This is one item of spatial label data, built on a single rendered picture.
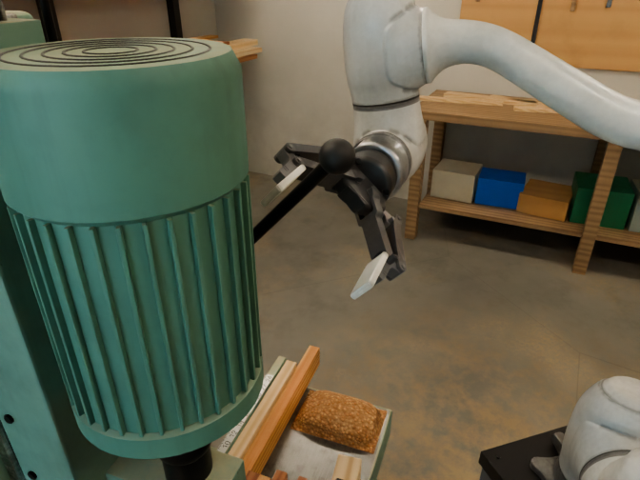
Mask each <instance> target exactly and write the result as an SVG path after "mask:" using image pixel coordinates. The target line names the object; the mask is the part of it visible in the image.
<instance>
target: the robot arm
mask: <svg viewBox="0 0 640 480"><path fill-rule="evenodd" d="M343 48H344V61H345V70H346V75H347V81H348V86H349V89H350V95H351V100H352V105H353V117H354V135H353V148H354V151H355V162H354V164H353V166H352V168H351V169H350V170H349V171H348V172H346V173H344V174H341V175H332V174H329V175H328V176H327V177H326V178H325V179H324V180H323V181H322V182H321V183H319V184H318V185H317V186H320V187H324V189H325V191H329V192H333V193H336V194H337V196H338V197H339V198H340V199H341V200H342V201H343V202H345V203H346V204H347V205H348V207H349V208H350V210H351V211H352V212H353V213H355V217H356V220H357V224H358V226H359V227H361V228H362V229H363V232H364V235H365V238H366V242H367V245H368V249H369V252H370V258H371V261H370V262H369V263H368V264H367V265H366V267H365V269H364V270H363V272H362V274H361V276H360V278H359V279H358V281H357V283H356V285H355V287H354V288H353V290H352V292H351V294H350V297H351V298H352V299H353V300H355V299H356V298H358V297H359V296H361V295H362V294H364V293H365V292H367V291H368V290H370V289H371V288H373V286H375V285H377V284H378V283H380V282H381V281H383V280H384V279H385V278H387V279H388V280H389V281H392V280H393V279H395V278H396V277H397V276H399V275H400V274H402V273H403V272H405V271H406V270H407V266H406V260H405V253H404V248H403V241H402V235H401V229H400V228H401V224H402V219H401V217H400V216H399V215H398V214H396V215H394V216H391V215H390V214H388V213H387V212H386V211H385V209H386V201H387V200H388V199H390V198H392V196H394V195H395V194H396V193H397V192H398V191H399V190H400V189H401V187H402V185H403V184H404V183H405V182H406V181H407V180H409V179H410V178H411V177H412V176H413V175H414V174H415V172H416V171H417V170H418V168H419V167H420V165H421V163H422V161H423V159H424V156H425V153H426V150H427V145H428V135H427V129H426V125H425V123H424V119H423V115H422V111H421V105H420V95H419V88H421V87H422V86H424V85H426V84H429V83H432V81H433V80H434V78H435V77H436V76H437V75H438V74H439V73H440V72H441V71H442V70H444V69H446V68H448V67H451V66H455V65H460V64H473V65H478V66H482V67H485V68H487V69H489V70H492V71H494V72H496V73H498V74H499V75H501V76H503V77H504V78H506V79H507V80H509V81H510V82H512V84H514V85H515V86H517V87H518V88H520V89H521V90H524V91H525V92H527V93H528V94H530V95H531V96H533V97H534V98H536V99H537V100H539V101H540V102H542V103H543V104H545V105H546V106H548V107H549V108H551V109H552V110H554V111H556V112H558V113H559V114H561V115H562V116H564V117H565V118H567V119H568V120H570V121H571V122H572V123H573V124H575V125H577V126H578V127H580V128H581V129H583V130H585V131H587V132H589V133H591V134H592V135H594V136H596V137H598V138H600V139H603V140H605V141H607V142H610V143H612V144H615V145H617V146H621V147H624V148H628V149H632V150H640V100H637V99H633V98H630V97H628V96H626V95H623V94H621V93H619V92H617V91H615V90H612V89H610V88H609V87H607V86H605V85H603V84H602V83H600V82H598V81H597V80H595V79H593V78H592V77H590V76H588V75H586V74H585V73H584V72H582V71H580V70H578V69H577V68H575V67H573V66H572V65H570V64H568V63H566V62H565V61H563V60H561V59H560V58H558V57H556V56H555V55H553V54H551V53H550V52H548V51H546V50H544V49H542V48H540V47H539V46H537V45H535V44H534V43H532V42H531V41H529V40H528V39H526V38H524V37H522V36H520V35H519V34H517V33H515V32H513V31H511V30H507V29H505V28H502V27H500V26H497V25H494V24H491V23H487V22H482V21H475V20H465V19H447V18H443V17H440V16H438V15H436V14H435V13H434V12H432V11H431V10H430V9H429V8H428V7H423V8H420V7H419V6H417V5H415V0H349V1H348V3H347V5H346V8H345V13H344V22H343ZM321 147H322V146H314V145H305V144H296V143H286V144H285V146H283V148H282V149H280V151H278V152H277V153H276V154H275V155H274V156H273V158H274V160H275V161H276V162H277V163H278V164H282V166H283V167H282V168H281V169H280V170H279V171H278V172H276V173H275V174H274V175H273V177H272V180H273V181H274V182H275V183H276V184H277V185H276V186H275V187H274V188H273V189H272V190H271V191H270V192H269V193H268V194H267V195H266V197H265V198H264V199H263V200H262V201H261V204H262V205H263V206H264V207H266V206H267V205H268V204H269V203H270V202H271V201H272V200H273V199H275V198H276V197H277V196H278V195H279V194H280V193H281V192H282V191H284V190H285V189H286V188H287V187H288V186H289V185H290V184H291V183H292V182H293V181H294V180H295V179H296V180H300V181H302V180H303V179H304V178H305V177H306V176H307V175H308V174H309V173H310V172H311V171H312V170H313V169H314V168H315V167H316V166H317V165H319V164H320V162H319V151H320V149H321ZM365 216H366V217H365ZM551 441H552V443H553V445H554V446H555V448H556V450H557V452H558V454H559V455H558V456H555V457H533V458H532V459H531V461H530V468H531V469H532V470H533V471H534V472H535V473H536V474H537V475H538V476H539V477H540V478H541V479H542V480H640V380H638V379H635V378H631V377H627V376H614V377H611V378H605V379H602V380H600V381H598V382H596V383H595V384H594V385H592V386H591V387H590V388H589V389H587V390H586V391H585V392H584V393H583V394H582V396H581V397H580V398H579V400H578V402H577V404H576V406H575V408H574V410H573V412H572V414H571V417H570V420H569V423H568V426H567V429H566V432H565V434H564V433H562V432H561V431H560V432H556V433H555V434H553V435H552V438H551Z"/></svg>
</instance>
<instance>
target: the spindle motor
mask: <svg viewBox="0 0 640 480"><path fill-rule="evenodd" d="M0 190H1V192H2V195H3V198H4V200H5V202H6V204H7V209H8V212H9V215H10V220H11V222H12V226H13V229H14V232H15V235H16V238H17V241H18V244H19V247H20V250H21V252H22V255H23V258H24V261H25V264H26V267H27V270H28V273H29V276H30V281H31V284H32V287H33V290H34V293H35V296H36V299H37V302H38V305H39V308H40V311H41V313H42V316H43V319H44V322H45V325H46V329H47V332H48V335H49V338H50V342H51V345H52V348H53V351H54V354H55V357H56V360H57V363H58V366H59V369H60V371H61V374H62V377H63V381H64V384H65V387H66V390H67V393H68V396H69V399H70V404H71V407H72V410H73V413H74V416H75V419H76V422H77V425H78V428H79V429H80V431H81V432H82V433H83V435H84V436H85V437H86V438H87V439H88V440H89V441H90V442H91V443H92V444H93V445H94V446H96V447H97V448H98V449H100V450H103V451H106V452H108V453H110V454H114V455H117V456H121V457H126V458H132V459H157V458H166V457H171V456H175V455H180V454H183V453H186V452H190V451H193V450H197V449H199V448H202V447H204V446H206V445H207V444H209V443H211V442H213V441H215V440H217V439H218V438H220V437H221V436H223V435H224V434H226V433H227V432H229V431H230V430H232V429H233V428H234V427H235V426H237V425H238V424H239V423H240V422H241V421H242V420H243V419H244V418H245V417H246V416H247V414H248V413H249V412H250V410H251V409H252V407H253V406H254V404H255V402H256V401H257V399H258V397H259V394H260V391H261V389H262V386H263V380H264V370H263V356H262V347H261V333H260V320H259V307H258V293H257V280H256V267H255V253H254V240H253V226H252V213H251V200H250V175H249V156H248V142H247V129H246V115H245V102H244V89H243V74H242V65H241V64H240V62H239V60H238V58H237V57H236V55H235V53H234V51H233V50H232V48H231V46H229V45H227V44H224V43H220V42H215V41H210V40H201V39H189V38H169V37H125V38H99V39H82V40H69V41H57V42H47V43H38V44H30V45H23V46H17V47H10V48H4V49H0Z"/></svg>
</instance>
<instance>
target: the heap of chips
mask: <svg viewBox="0 0 640 480"><path fill-rule="evenodd" d="M386 415H387V411H386V410H380V409H377V408H376V407H375V406H374V405H373V404H371V403H369V402H367V401H364V400H361V399H358V398H355V397H351V396H347V395H345V394H341V393H337V392H333V391H329V390H317V391H314V390H310V392H309V394H308V395H307V397H306V399H305V401H304V403H303V405H302V407H301V409H300V411H299V412H298V413H297V415H296V417H295V419H294V421H293V423H292V425H291V427H290V428H291V429H293V430H298V431H301V432H304V433H307V434H310V435H313V436H317V437H320V438H323V439H327V440H330V441H332V442H335V443H339V444H342V445H345V446H348V447H352V448H355V449H358V450H363V451H366V452H369V453H374V451H375V448H376V445H377V442H378V439H379V436H380V433H381V430H382V427H383V424H384V421H385V418H386Z"/></svg>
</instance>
